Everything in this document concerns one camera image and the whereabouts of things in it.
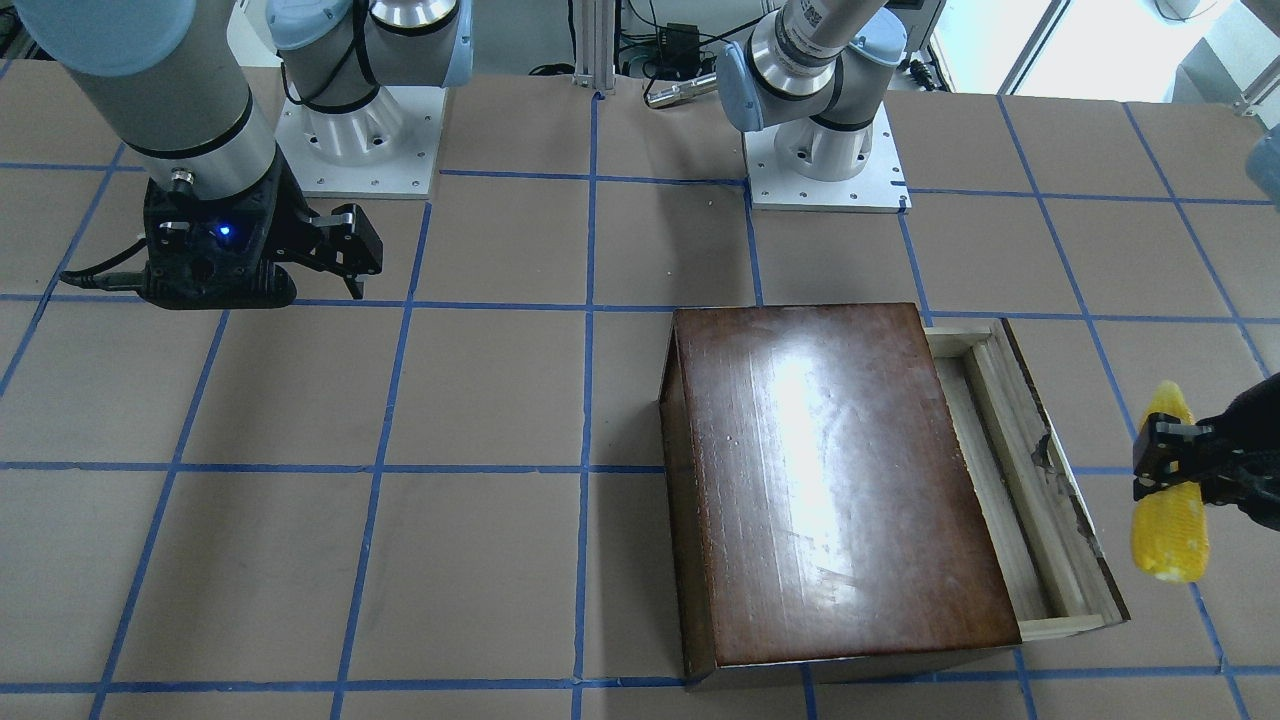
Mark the brown wooden drawer cabinet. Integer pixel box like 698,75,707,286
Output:
659,302,1021,689

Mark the wooden drawer with white handle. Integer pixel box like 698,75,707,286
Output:
925,319,1132,642

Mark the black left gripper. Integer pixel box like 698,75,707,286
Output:
1132,374,1279,530

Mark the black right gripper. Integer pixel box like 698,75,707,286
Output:
255,165,384,300

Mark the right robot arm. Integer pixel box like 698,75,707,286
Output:
15,1,474,310

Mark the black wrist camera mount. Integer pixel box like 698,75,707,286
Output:
136,181,297,310

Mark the aluminium frame post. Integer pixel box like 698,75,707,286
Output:
568,1,618,99

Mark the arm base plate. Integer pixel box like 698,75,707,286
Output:
275,86,449,200
742,104,913,214

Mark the yellow corn cob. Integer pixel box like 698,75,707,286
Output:
1130,380,1210,584

